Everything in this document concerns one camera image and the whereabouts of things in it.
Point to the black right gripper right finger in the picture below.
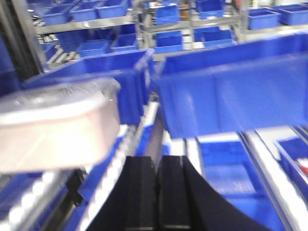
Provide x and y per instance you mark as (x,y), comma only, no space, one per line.
(188,203)

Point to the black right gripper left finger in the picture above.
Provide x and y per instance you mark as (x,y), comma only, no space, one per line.
(131,204)

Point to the white lidded storage bin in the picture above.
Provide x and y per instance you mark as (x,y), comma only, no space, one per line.
(57,127)

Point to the blue bin lower centre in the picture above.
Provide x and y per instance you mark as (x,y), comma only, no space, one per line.
(230,171)

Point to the roller conveyor shelf track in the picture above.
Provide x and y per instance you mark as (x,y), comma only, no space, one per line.
(70,200)

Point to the blue bin lower right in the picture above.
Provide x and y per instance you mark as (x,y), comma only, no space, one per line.
(291,150)

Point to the large blue bin centre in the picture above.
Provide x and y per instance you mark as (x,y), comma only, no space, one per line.
(130,70)

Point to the large blue bin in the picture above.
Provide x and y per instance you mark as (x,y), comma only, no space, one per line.
(242,87)
(130,70)

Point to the large blue bin right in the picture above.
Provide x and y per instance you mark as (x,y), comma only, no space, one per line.
(242,87)

